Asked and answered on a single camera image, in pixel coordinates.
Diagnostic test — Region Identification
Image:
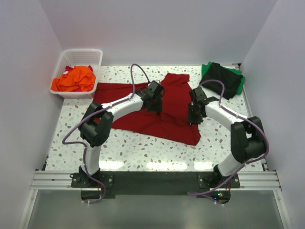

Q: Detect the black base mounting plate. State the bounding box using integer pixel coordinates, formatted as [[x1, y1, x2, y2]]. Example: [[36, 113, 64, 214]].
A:
[[71, 170, 241, 200]]

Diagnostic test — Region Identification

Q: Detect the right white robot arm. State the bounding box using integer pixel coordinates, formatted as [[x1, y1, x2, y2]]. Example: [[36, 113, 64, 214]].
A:
[[187, 88, 268, 183]]

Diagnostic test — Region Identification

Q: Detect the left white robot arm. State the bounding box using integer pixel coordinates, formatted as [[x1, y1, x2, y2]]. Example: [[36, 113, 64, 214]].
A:
[[78, 81, 164, 177]]

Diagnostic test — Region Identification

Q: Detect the white plastic laundry basket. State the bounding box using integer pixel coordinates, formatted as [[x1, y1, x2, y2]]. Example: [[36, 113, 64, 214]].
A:
[[50, 49, 103, 98]]

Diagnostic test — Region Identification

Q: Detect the orange t-shirt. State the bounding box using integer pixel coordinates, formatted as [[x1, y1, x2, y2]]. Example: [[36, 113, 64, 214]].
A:
[[51, 66, 96, 92]]

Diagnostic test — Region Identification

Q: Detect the folded black t-shirt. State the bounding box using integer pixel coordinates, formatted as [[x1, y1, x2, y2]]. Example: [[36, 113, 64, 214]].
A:
[[199, 62, 244, 100]]

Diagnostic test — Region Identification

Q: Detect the folded green t-shirt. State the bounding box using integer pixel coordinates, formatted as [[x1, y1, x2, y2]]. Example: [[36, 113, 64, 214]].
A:
[[201, 61, 246, 95]]

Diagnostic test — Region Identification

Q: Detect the dark red t-shirt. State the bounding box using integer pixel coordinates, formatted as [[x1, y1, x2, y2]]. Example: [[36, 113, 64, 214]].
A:
[[93, 73, 201, 146]]

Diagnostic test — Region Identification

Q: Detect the aluminium extrusion rail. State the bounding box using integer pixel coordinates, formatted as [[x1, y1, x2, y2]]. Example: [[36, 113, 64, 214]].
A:
[[30, 170, 281, 191]]

